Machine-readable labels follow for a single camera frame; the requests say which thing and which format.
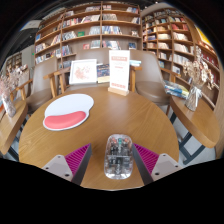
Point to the white red sign wooden base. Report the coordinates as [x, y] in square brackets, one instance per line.
[119, 71]

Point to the curved wooden bookshelf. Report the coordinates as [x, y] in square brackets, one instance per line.
[170, 36]

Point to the white mouse pad red rest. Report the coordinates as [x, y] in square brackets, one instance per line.
[68, 106]

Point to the glass vase beige dried flowers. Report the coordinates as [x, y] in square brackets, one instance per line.
[193, 98]

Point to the distant wooden bookshelf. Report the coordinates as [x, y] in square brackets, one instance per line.
[14, 61]

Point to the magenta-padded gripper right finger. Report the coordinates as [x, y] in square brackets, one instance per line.
[163, 165]

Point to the dark blue book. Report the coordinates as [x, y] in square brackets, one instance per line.
[103, 71]

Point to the white hanging ceiling panel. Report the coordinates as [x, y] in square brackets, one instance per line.
[30, 25]

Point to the transparent computer mouse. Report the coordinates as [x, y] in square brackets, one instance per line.
[118, 156]

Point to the white framed floral picture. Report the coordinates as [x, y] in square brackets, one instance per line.
[83, 71]

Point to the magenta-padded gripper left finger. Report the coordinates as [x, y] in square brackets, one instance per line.
[58, 165]

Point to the light blue book stack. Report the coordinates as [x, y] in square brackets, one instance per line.
[135, 63]

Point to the round wooden side table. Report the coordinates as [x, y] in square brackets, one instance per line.
[196, 121]
[10, 126]

